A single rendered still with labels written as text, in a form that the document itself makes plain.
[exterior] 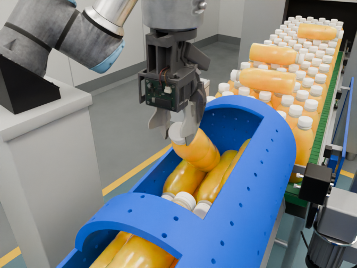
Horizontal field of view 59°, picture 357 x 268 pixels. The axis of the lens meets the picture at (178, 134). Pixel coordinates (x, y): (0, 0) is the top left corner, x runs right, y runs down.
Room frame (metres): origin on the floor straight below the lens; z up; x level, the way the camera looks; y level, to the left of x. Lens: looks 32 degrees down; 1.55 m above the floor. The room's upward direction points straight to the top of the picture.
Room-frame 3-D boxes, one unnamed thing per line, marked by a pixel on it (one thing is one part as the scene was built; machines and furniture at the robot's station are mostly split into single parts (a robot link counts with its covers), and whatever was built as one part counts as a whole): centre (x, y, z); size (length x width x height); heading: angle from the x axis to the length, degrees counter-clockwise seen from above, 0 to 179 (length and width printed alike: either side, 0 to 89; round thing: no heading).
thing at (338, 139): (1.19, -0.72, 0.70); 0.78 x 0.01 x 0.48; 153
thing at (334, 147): (1.20, -0.71, 0.70); 0.80 x 0.05 x 0.50; 153
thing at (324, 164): (0.85, -0.49, 0.94); 0.03 x 0.02 x 0.08; 153
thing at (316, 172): (0.70, -0.39, 0.95); 0.10 x 0.07 x 0.10; 63
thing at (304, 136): (0.80, -0.37, 1.00); 0.07 x 0.07 x 0.19
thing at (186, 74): (0.48, 0.01, 1.38); 0.09 x 0.08 x 0.12; 153
